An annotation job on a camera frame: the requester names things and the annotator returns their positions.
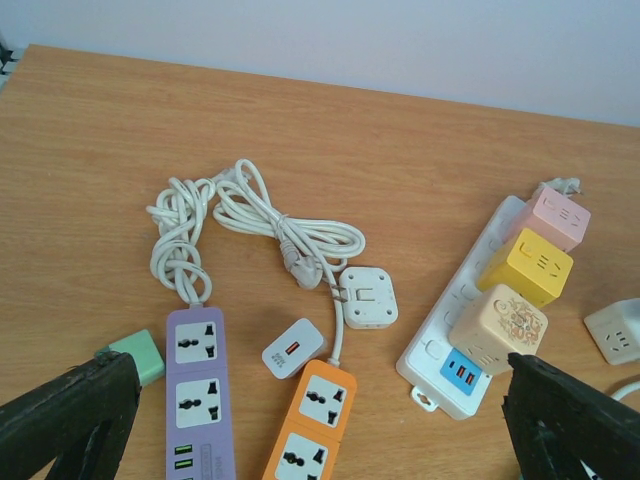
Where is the white cable of purple strip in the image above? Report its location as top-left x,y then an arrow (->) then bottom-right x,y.
145,169 -> 226,309

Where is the purple power strip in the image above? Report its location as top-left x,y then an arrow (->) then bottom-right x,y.
166,306 -> 236,480

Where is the white cable of teal strip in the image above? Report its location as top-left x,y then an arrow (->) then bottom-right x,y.
610,377 -> 640,401

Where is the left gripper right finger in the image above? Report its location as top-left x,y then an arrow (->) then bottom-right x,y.
502,353 -> 639,479

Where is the small white USB charger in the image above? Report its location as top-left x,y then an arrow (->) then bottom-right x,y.
261,318 -> 328,380

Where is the orange power strip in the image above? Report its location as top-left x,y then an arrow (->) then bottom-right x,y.
262,360 -> 357,480

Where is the pink cube socket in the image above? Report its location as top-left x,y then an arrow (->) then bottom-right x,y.
505,186 -> 591,253

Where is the white flat adapter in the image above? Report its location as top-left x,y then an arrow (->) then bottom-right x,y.
338,266 -> 399,329

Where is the long white power strip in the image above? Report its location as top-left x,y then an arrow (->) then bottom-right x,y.
395,194 -> 526,420

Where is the white cube socket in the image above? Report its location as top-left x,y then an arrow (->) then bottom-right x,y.
584,298 -> 640,365

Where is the beige cube socket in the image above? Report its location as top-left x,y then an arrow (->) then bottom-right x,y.
448,284 -> 549,376

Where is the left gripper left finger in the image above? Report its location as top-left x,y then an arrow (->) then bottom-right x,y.
1,351 -> 141,479

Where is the green small adapter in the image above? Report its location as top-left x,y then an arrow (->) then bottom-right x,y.
96,329 -> 165,387

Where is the white plug of long strip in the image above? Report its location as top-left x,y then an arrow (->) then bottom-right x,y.
535,177 -> 582,197

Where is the yellow cube socket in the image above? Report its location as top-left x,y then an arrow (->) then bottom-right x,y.
476,228 -> 574,308

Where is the white cable of orange strip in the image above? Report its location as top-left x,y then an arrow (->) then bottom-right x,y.
212,158 -> 367,366

